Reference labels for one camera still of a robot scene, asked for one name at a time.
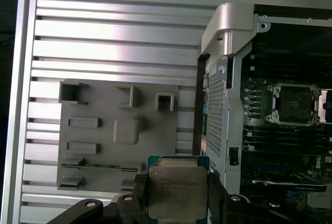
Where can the dark motherboard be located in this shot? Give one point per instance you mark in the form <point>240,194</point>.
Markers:
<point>259,161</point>

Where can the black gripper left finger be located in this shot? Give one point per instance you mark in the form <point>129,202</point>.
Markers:
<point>129,211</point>

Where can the CPU socket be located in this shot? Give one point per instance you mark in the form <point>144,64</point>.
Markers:
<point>295,102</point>

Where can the grey plastic parts rack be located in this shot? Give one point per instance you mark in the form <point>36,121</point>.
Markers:
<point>158,130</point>

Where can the silver green CPU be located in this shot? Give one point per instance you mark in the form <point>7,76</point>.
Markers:
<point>177,182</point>

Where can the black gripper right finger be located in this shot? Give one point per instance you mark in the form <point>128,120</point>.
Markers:
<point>220,208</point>

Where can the metal socket cover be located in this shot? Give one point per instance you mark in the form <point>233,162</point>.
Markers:
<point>324,115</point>

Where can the grey black PC case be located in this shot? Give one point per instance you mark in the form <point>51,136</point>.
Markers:
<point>234,104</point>

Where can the green RAM stick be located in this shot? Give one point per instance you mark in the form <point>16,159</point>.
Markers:
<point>103,166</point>

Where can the black RAM slot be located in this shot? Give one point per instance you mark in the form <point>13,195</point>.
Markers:
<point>285,148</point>
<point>285,141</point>
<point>285,128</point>
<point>285,135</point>

